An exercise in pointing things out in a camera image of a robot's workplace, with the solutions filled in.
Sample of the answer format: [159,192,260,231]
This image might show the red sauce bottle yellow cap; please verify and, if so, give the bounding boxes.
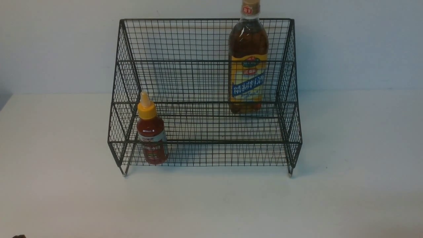
[136,91,168,165]

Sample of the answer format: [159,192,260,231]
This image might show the brown cooking wine bottle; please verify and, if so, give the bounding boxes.
[228,0,269,114]

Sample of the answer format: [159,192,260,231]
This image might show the black wire mesh shelf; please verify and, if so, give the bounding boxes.
[107,18,303,176]

